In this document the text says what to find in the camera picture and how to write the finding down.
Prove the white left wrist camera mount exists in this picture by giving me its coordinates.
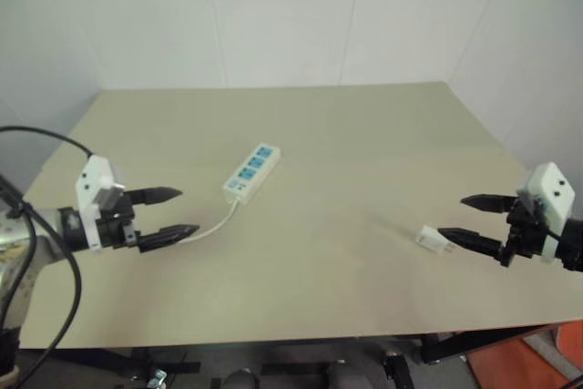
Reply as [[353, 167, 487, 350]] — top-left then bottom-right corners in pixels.
[[75, 155, 127, 256]]

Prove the orange object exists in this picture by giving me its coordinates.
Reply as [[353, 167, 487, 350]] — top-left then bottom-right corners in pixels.
[[467, 319, 583, 389]]

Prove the white power strip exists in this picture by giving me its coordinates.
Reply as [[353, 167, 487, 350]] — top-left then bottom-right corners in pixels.
[[221, 142, 281, 206]]

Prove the white plug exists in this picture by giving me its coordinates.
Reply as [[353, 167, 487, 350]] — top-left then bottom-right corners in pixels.
[[414, 223, 457, 257]]

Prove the dark rounded shape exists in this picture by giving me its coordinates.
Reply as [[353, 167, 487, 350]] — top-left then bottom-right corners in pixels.
[[221, 367, 261, 389]]

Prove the black table frame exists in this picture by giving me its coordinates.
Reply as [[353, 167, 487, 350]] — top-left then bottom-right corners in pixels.
[[88, 323, 560, 384]]

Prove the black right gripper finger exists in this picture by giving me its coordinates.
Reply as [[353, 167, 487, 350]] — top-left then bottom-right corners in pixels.
[[437, 226, 507, 263], [460, 193, 519, 214]]

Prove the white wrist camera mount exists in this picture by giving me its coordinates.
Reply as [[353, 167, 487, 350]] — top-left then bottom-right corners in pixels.
[[516, 161, 577, 266], [75, 155, 127, 256]]

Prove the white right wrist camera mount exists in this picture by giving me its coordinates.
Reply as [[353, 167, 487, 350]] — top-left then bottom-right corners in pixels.
[[516, 161, 577, 266]]

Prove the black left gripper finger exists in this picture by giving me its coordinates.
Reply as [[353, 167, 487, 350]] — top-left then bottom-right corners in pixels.
[[136, 223, 201, 254], [125, 186, 184, 208]]

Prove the white power strip cord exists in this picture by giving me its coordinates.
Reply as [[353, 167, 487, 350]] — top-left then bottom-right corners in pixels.
[[179, 197, 243, 245]]

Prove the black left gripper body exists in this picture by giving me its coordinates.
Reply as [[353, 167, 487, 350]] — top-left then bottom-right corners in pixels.
[[94, 196, 140, 253]]

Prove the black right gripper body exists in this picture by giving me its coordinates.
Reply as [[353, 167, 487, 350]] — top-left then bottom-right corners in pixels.
[[498, 196, 548, 269]]

